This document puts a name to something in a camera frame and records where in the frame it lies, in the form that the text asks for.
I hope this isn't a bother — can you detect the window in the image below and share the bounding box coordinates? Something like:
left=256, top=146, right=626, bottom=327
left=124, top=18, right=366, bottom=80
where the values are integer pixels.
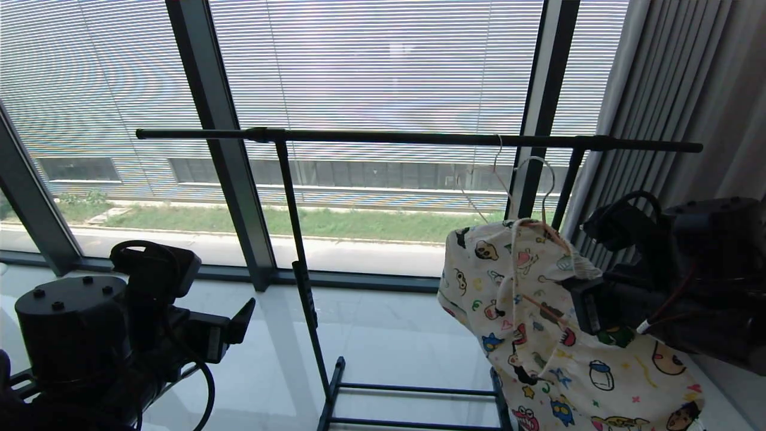
left=0, top=0, right=629, bottom=294

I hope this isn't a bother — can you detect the cream printed garment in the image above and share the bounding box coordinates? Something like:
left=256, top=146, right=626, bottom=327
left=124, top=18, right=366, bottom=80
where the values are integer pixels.
left=438, top=218, right=706, bottom=431

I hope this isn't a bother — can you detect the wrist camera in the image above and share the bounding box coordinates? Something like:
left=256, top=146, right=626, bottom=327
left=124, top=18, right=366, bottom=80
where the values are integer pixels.
left=583, top=192, right=668, bottom=252
left=110, top=239, right=202, bottom=303

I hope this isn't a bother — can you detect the black clothes rack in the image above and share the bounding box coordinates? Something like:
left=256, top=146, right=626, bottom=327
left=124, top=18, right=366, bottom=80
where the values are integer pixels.
left=136, top=127, right=704, bottom=431

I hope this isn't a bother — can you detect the pink clothes hanger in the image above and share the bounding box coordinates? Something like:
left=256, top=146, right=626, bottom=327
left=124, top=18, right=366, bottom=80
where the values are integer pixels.
left=512, top=156, right=578, bottom=333
left=456, top=134, right=516, bottom=227

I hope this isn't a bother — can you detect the grey curtain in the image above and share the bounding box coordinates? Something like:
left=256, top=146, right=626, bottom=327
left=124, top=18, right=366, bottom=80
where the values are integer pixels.
left=563, top=0, right=766, bottom=276

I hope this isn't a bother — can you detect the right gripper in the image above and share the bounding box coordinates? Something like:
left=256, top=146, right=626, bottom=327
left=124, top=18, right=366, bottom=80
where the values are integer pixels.
left=561, top=277, right=644, bottom=336

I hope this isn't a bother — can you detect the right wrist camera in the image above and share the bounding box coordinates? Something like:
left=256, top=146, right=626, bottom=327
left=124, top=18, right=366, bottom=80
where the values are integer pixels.
left=583, top=192, right=668, bottom=252

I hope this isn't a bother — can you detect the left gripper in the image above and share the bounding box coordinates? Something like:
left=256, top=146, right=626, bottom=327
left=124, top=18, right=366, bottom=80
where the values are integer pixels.
left=174, top=311, right=235, bottom=366

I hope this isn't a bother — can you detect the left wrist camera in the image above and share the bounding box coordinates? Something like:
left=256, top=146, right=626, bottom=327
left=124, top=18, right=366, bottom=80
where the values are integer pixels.
left=110, top=239, right=202, bottom=303

